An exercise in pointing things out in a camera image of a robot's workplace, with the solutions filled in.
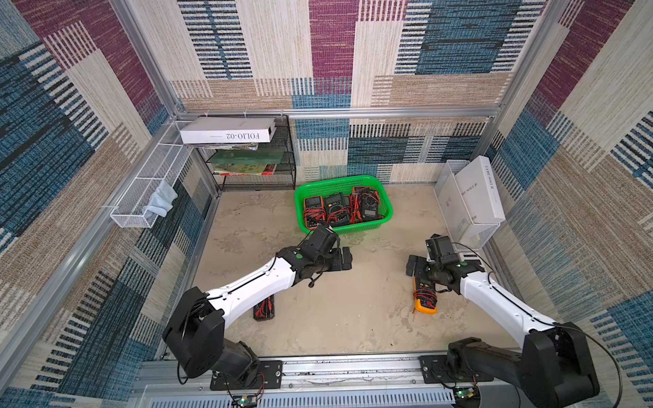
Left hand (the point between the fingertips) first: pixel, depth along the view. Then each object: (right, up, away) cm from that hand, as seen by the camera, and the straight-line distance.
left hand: (341, 257), depth 83 cm
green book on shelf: (-27, +37, +19) cm, 50 cm away
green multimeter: (-1, +14, +16) cm, 22 cm away
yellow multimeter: (+27, -14, 0) cm, 30 cm away
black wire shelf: (-33, +32, +19) cm, 50 cm away
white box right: (+51, +22, +11) cm, 56 cm away
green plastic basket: (+2, +27, +32) cm, 42 cm away
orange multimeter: (-10, +15, +20) cm, 27 cm away
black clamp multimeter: (+12, +17, +15) cm, 26 cm away
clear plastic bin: (+44, +13, +17) cm, 49 cm away
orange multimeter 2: (+7, +13, +19) cm, 24 cm away
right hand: (+27, -4, +5) cm, 28 cm away
